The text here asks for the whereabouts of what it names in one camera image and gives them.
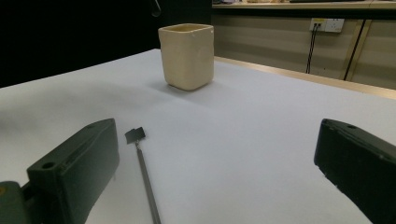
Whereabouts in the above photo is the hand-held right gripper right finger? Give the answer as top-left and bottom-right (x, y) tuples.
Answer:
(313, 118), (396, 224)

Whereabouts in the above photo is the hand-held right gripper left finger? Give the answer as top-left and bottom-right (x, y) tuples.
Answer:
(26, 118), (120, 224)

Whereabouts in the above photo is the thin brush with black head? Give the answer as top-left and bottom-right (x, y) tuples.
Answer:
(124, 126), (163, 224)

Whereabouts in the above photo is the cream ceramic cup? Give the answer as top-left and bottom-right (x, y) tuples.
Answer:
(158, 23), (215, 91)

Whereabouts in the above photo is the wooden table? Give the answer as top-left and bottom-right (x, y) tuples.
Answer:
(214, 55), (396, 101)

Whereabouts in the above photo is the black horizontal metal bar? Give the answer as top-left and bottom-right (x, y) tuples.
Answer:
(211, 7), (396, 21)

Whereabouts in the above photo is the vertical wall trim strip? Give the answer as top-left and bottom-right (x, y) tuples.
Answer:
(339, 19), (373, 82)

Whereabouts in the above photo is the black power cable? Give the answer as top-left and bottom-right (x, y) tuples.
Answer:
(305, 23), (321, 75)

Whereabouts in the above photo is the white wall socket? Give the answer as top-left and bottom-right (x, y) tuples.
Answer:
(309, 18), (346, 34)

